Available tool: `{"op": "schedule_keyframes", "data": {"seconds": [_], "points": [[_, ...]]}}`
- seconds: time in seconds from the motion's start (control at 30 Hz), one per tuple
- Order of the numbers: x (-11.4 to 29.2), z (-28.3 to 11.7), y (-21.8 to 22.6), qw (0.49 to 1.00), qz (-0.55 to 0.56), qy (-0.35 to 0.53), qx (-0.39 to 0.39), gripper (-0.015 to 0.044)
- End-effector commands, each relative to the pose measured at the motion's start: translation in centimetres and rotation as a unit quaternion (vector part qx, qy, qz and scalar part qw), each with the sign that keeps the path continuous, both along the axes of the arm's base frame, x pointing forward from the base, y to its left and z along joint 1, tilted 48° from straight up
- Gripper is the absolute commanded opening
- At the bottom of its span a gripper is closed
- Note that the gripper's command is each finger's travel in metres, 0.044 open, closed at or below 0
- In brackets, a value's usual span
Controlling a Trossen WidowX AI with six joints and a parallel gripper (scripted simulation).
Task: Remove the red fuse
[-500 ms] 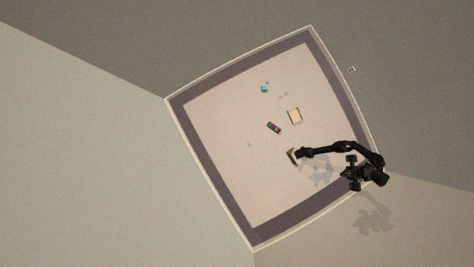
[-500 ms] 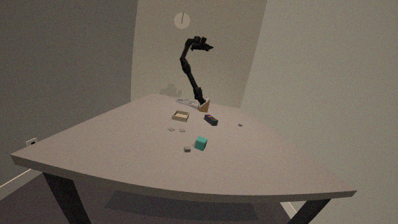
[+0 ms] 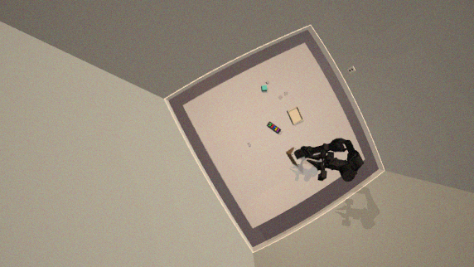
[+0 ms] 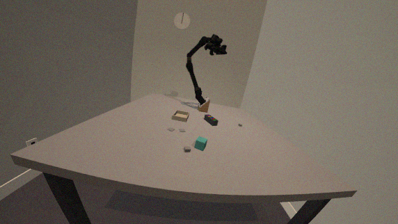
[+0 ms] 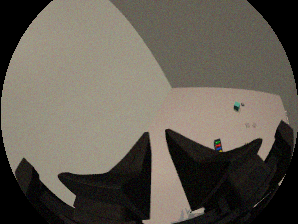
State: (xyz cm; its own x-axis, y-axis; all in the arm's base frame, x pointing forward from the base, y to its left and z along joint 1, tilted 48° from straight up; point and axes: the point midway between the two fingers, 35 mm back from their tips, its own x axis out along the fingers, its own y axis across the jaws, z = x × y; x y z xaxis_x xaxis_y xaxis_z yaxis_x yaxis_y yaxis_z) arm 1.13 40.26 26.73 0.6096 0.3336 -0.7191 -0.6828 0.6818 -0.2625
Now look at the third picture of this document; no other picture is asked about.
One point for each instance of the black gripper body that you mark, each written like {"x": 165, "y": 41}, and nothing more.
{"x": 322, "y": 175}

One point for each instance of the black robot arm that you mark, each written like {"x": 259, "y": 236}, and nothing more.
{"x": 348, "y": 169}

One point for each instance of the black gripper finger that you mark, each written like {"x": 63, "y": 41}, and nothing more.
{"x": 318, "y": 165}
{"x": 316, "y": 157}

